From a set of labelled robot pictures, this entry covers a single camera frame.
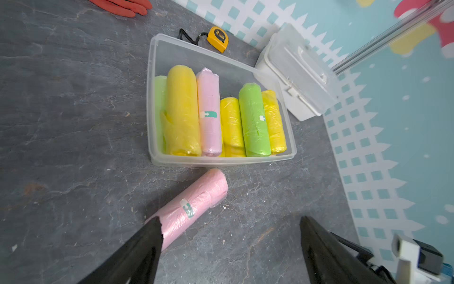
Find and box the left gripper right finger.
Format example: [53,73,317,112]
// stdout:
[300,216,387,284]

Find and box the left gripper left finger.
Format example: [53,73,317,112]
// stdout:
[80,217,163,284]

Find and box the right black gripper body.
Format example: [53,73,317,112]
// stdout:
[331,233,374,269]

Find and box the pink roll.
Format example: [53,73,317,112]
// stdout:
[196,68,222,157]
[148,169,228,251]

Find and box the green roll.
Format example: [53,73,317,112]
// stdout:
[154,76,167,154]
[238,83,271,157]

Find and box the yellow roll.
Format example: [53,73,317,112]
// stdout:
[221,98,246,157]
[262,90,287,155]
[161,65,202,157]

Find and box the clear plastic storage box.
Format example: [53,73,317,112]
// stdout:
[146,34,297,167]

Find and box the white lidded tool case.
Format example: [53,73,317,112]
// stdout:
[255,24,341,121]

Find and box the yellow tape measure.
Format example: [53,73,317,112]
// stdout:
[179,26,229,53]

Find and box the red work glove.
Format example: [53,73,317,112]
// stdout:
[89,0,153,18]

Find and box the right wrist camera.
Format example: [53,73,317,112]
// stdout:
[391,234,444,284]

